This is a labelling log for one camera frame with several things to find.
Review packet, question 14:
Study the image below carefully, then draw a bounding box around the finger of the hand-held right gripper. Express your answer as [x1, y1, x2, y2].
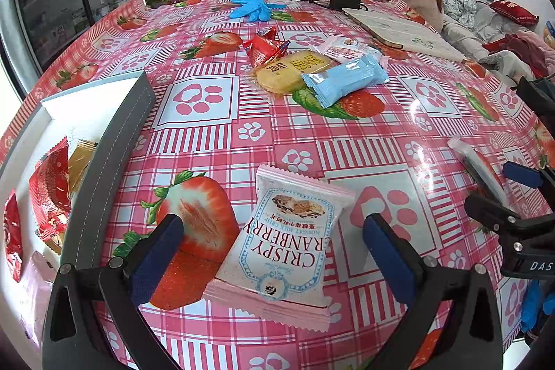
[503, 162, 555, 192]
[464, 194, 555, 243]

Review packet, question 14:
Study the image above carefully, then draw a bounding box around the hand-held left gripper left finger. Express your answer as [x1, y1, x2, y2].
[42, 214, 185, 370]

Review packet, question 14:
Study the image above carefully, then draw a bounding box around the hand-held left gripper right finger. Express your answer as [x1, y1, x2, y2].
[363, 213, 504, 370]

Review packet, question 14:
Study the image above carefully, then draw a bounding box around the pink white snack packet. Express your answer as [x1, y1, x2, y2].
[203, 164, 357, 333]

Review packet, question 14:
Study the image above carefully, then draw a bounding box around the grey box with white inside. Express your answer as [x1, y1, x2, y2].
[0, 70, 157, 358]

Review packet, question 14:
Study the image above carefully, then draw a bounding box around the pale pink snack packet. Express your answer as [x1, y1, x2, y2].
[19, 250, 58, 338]

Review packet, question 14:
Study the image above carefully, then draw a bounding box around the gold snack packet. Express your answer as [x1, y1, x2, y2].
[67, 139, 99, 194]

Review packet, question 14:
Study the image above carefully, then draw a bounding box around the large red snack packet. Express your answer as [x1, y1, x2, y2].
[28, 137, 73, 243]

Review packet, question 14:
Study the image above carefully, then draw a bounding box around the small red snack packet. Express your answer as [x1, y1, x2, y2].
[3, 189, 24, 283]

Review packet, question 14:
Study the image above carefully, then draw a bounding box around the light blue snack packet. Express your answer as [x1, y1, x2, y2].
[300, 54, 390, 109]

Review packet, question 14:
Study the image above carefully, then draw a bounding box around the yellow rice cracker packet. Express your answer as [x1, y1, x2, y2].
[244, 48, 335, 97]

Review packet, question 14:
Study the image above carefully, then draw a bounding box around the white packet with pink print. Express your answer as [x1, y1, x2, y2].
[310, 34, 383, 65]

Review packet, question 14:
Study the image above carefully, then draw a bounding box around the person's right hand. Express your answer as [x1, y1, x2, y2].
[520, 279, 548, 334]

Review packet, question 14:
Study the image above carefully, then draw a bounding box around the black bag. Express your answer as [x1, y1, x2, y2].
[515, 76, 555, 126]

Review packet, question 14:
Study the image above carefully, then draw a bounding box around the dark red garment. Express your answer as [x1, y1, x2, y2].
[483, 29, 555, 69]

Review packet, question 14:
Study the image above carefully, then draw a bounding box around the grey sofa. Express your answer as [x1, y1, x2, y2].
[440, 0, 555, 85]

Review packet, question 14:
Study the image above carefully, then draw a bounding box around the red pillow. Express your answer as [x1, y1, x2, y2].
[489, 0, 539, 27]

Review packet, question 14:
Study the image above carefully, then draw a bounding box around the grey white quilted jacket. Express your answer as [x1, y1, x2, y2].
[442, 0, 478, 24]

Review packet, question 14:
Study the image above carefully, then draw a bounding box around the cream folded mat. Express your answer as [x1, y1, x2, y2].
[342, 6, 468, 64]

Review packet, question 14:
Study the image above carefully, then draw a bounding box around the blue nitrile gloves pile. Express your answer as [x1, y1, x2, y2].
[228, 0, 288, 24]

